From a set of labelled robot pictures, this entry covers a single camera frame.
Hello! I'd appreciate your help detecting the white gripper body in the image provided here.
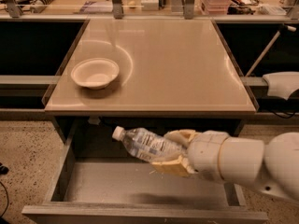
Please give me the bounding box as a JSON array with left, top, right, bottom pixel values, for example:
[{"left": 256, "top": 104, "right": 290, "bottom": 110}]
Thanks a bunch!
[{"left": 188, "top": 131, "right": 229, "bottom": 183}]

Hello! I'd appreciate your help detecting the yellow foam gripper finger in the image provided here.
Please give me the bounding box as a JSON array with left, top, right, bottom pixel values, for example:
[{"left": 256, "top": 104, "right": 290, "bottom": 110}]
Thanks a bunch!
[
  {"left": 164, "top": 129, "right": 200, "bottom": 148},
  {"left": 151, "top": 155, "right": 195, "bottom": 177}
]

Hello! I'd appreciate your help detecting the clear plastic water bottle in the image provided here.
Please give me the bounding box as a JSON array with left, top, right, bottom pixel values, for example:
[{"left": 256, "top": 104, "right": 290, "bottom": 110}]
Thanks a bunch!
[{"left": 112, "top": 126, "right": 186, "bottom": 162}]

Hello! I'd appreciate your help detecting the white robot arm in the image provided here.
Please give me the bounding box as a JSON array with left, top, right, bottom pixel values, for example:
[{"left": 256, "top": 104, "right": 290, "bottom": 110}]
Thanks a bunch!
[{"left": 151, "top": 130, "right": 299, "bottom": 204}]

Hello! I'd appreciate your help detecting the grey cabinet with counter top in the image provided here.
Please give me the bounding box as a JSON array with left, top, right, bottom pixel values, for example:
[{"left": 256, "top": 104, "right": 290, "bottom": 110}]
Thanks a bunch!
[{"left": 45, "top": 18, "right": 258, "bottom": 119}]

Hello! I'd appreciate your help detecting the open grey top drawer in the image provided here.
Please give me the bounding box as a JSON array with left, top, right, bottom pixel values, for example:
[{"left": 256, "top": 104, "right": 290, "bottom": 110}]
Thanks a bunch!
[{"left": 22, "top": 120, "right": 267, "bottom": 224}]

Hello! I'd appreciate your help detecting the white chair armrest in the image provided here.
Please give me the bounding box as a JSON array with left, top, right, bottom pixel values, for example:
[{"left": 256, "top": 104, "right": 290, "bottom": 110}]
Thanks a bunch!
[{"left": 263, "top": 72, "right": 299, "bottom": 100}]

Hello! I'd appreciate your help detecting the white paper bowl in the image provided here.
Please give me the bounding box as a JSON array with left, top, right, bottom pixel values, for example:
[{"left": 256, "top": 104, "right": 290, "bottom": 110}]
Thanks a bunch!
[{"left": 71, "top": 58, "right": 120, "bottom": 90}]

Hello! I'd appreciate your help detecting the small round yellow ball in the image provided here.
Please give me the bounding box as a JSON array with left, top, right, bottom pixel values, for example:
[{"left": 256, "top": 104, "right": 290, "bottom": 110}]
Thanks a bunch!
[{"left": 128, "top": 0, "right": 136, "bottom": 8}]

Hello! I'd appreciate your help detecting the white stick with black tip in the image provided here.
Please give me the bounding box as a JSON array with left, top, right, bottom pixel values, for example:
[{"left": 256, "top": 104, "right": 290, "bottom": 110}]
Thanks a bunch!
[{"left": 245, "top": 24, "right": 297, "bottom": 77}]

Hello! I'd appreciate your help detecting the purple book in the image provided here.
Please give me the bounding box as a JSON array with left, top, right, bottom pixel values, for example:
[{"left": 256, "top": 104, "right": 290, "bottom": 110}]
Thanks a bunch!
[{"left": 79, "top": 1, "right": 113, "bottom": 14}]

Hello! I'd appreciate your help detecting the right metal frame post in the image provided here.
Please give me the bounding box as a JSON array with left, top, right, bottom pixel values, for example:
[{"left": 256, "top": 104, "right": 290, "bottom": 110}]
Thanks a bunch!
[{"left": 183, "top": 0, "right": 195, "bottom": 20}]

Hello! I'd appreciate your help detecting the metal frame post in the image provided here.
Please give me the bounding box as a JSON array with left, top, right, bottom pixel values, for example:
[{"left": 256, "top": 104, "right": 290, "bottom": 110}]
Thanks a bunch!
[
  {"left": 112, "top": 0, "right": 124, "bottom": 19},
  {"left": 4, "top": 0, "right": 22, "bottom": 18},
  {"left": 183, "top": 0, "right": 195, "bottom": 20}
]

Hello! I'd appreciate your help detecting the middle metal frame post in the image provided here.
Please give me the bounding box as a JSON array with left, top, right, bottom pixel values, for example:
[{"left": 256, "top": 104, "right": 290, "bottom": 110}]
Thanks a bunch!
[{"left": 112, "top": 0, "right": 124, "bottom": 19}]

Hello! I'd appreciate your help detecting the black floor cable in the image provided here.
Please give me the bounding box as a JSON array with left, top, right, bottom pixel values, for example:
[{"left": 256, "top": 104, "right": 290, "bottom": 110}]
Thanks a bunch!
[{"left": 0, "top": 161, "right": 11, "bottom": 224}]

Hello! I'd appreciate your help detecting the left metal frame post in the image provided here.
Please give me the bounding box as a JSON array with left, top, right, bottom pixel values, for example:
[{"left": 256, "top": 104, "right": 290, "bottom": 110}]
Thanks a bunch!
[{"left": 4, "top": 0, "right": 22, "bottom": 18}]

